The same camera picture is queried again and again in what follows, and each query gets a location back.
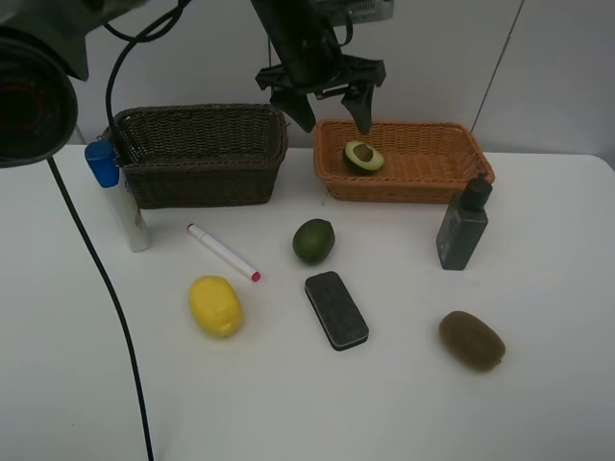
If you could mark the green lime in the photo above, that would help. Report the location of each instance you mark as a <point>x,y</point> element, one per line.
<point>313,241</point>

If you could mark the brown kiwi fruit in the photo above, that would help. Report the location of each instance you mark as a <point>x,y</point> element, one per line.
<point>471,341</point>

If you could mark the dark green square bottle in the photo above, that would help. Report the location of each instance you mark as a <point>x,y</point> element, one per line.
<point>463,224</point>

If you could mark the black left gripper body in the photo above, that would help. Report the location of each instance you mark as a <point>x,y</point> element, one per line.
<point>311,60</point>

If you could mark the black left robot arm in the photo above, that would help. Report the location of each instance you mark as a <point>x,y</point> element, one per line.
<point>43,48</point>

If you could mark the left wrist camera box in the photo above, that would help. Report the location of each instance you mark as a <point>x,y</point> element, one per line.
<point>369,10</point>

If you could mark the halved avocado with pit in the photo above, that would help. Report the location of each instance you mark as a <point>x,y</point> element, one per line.
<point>362,158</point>

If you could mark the dark brown wicker basket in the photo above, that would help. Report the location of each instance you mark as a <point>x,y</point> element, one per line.
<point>201,155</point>

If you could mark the white marker pink cap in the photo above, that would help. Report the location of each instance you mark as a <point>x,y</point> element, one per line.
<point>224,253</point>

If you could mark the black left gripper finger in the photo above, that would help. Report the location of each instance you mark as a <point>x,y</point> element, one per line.
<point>296,106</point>
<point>357,100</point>

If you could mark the black whiteboard eraser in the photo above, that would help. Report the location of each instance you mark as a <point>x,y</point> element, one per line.
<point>336,311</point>

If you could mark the white bottle blue cap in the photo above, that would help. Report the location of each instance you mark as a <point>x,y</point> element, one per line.
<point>101,159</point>

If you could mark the orange wicker basket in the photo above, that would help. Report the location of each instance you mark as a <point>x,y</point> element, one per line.
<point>423,162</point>

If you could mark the yellow lemon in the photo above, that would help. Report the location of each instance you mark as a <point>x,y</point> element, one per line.
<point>215,306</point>

